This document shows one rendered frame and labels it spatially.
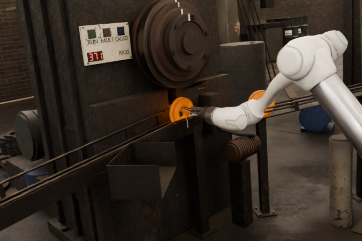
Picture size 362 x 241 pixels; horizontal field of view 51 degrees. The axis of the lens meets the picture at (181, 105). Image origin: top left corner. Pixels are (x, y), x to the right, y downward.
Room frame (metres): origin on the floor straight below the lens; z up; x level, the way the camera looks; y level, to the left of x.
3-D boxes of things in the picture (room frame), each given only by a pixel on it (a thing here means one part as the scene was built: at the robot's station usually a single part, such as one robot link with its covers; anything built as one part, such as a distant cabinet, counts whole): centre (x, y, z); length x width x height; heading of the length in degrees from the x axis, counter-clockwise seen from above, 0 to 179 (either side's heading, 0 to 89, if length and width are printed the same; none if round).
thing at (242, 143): (2.11, -0.34, 0.27); 0.22 x 0.13 x 0.53; 132
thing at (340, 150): (1.99, -0.86, 0.26); 0.12 x 0.12 x 0.52
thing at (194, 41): (1.92, -0.07, 1.11); 0.28 x 0.06 x 0.28; 132
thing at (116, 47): (1.85, 0.33, 1.15); 0.26 x 0.02 x 0.18; 132
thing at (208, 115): (1.82, -0.16, 0.75); 0.09 x 0.06 x 0.09; 132
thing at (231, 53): (4.83, -0.83, 0.45); 0.59 x 0.59 x 0.89
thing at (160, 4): (2.00, 0.00, 1.11); 0.47 x 0.06 x 0.47; 132
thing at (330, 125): (3.80, -1.40, 0.17); 0.57 x 0.31 x 0.34; 152
